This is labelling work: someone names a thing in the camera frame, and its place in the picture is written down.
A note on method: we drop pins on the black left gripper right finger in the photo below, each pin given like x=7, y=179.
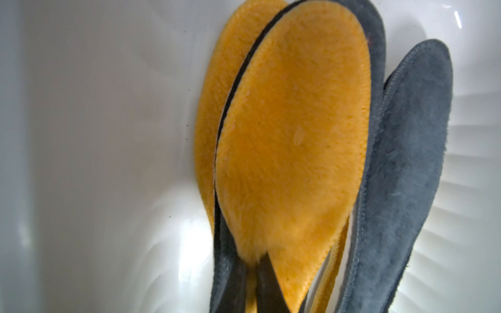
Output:
x=270, y=297

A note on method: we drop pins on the grey fleece insole front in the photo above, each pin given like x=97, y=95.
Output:
x=375, y=58

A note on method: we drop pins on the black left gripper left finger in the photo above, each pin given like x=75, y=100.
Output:
x=229, y=286

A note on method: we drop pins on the white plastic storage box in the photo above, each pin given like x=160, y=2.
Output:
x=100, y=211

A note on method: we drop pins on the orange insole box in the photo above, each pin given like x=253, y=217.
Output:
x=320, y=298

